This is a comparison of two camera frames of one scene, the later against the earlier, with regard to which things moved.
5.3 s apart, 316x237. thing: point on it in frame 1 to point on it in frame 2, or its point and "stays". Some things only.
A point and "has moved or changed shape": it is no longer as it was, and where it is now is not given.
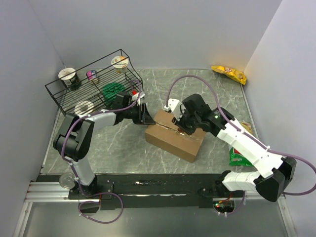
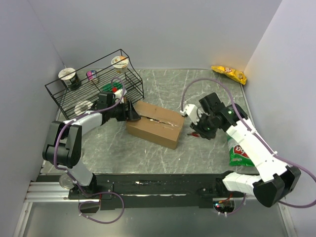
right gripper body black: [189, 123] to [205, 127]
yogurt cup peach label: [120, 63] stays
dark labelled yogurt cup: [70, 78] stays
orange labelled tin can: [67, 180] stays
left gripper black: [147, 119] to [133, 114]
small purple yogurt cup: [91, 74] stays
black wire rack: [97, 85] stays
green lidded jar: [110, 90] stays
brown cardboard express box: [165, 135] has moved or changed shape
